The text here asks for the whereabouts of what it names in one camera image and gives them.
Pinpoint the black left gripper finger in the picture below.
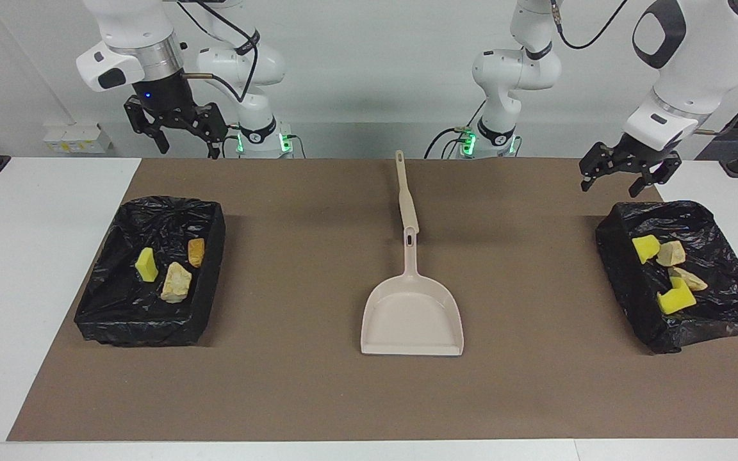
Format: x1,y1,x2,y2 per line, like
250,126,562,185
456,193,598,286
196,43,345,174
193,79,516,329
628,159,672,198
578,142,621,192

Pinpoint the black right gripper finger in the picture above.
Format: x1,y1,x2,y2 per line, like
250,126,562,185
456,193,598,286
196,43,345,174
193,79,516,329
124,96,170,155
193,102,229,160

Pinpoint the yellow sponge with green backing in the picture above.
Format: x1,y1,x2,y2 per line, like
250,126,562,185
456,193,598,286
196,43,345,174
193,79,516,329
632,234,662,265

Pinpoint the small pale bread chunk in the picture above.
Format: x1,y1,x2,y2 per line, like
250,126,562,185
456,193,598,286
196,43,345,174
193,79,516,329
655,240,687,268

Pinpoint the striped croissant piece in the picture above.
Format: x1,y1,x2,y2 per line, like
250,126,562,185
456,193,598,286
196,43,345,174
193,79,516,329
668,267,709,293

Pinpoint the large yellow sponge piece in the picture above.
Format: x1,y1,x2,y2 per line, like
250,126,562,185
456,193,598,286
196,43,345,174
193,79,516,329
657,277,697,316

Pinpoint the small curved yellow sponge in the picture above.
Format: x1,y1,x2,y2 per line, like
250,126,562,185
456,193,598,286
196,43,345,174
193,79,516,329
136,247,159,283

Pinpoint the large pale bread chunk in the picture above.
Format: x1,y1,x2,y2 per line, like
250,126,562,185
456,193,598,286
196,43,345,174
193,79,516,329
160,263,193,304

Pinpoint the beige hand brush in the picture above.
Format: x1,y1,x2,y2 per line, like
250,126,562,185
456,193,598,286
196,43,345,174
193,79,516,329
394,150,420,235

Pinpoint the beige plastic dustpan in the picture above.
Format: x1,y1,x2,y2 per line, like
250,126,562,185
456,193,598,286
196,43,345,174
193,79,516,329
360,226,465,357

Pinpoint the black bag-lined bin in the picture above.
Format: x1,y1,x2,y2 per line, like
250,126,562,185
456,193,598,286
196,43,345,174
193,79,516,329
73,196,227,348
594,200,738,354

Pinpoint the brown table mat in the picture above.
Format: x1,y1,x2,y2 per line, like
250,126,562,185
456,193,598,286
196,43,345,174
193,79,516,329
7,158,738,442

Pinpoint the white wall socket box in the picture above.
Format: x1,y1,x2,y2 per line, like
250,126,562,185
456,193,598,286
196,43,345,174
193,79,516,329
44,123,113,154

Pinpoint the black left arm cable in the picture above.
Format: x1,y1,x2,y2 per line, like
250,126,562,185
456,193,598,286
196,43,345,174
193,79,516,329
552,0,738,135

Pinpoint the black left base cable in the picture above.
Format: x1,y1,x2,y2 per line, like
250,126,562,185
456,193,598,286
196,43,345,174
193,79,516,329
423,127,472,159

